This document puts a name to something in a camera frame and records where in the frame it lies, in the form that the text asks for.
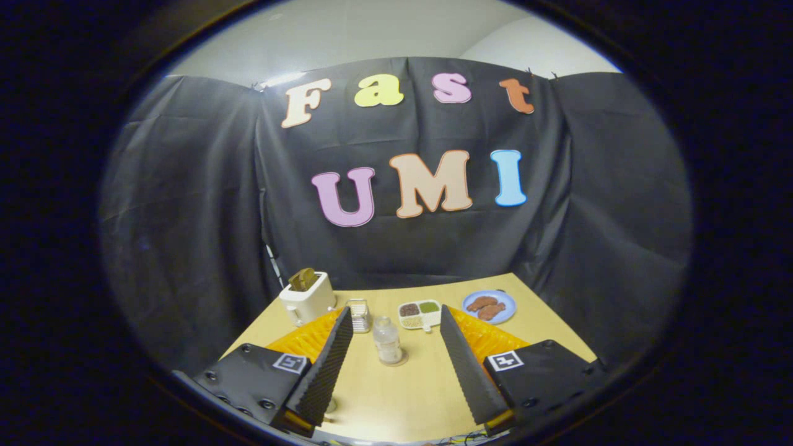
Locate blue plate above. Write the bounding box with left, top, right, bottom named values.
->
left=462, top=289, right=517, bottom=325

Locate wooden table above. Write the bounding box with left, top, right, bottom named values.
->
left=220, top=273, right=598, bottom=444

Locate cream white toaster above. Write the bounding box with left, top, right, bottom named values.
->
left=279, top=271, right=337, bottom=327

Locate white divided snack tray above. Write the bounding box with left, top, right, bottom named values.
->
left=397, top=299, right=442, bottom=333

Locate clear plastic juice bottle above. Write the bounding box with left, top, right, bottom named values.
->
left=372, top=316, right=403, bottom=365

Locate thin hanging cable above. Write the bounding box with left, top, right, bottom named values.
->
left=265, top=242, right=283, bottom=289

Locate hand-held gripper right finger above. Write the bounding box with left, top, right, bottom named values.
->
left=439, top=304, right=608, bottom=437

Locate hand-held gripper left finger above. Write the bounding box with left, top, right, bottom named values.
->
left=192, top=305, right=355, bottom=439

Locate brown toast slice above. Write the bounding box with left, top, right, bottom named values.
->
left=288, top=268, right=318, bottom=292

